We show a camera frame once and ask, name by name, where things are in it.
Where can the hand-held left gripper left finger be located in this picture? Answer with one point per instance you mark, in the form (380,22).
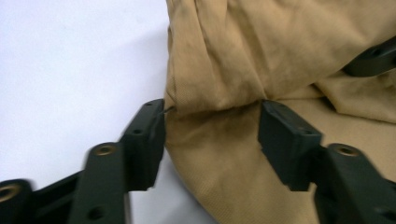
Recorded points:
(144,149)

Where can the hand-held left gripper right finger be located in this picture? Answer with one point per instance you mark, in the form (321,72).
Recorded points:
(289,149)

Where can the tan pants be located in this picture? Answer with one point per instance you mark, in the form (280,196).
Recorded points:
(249,46)

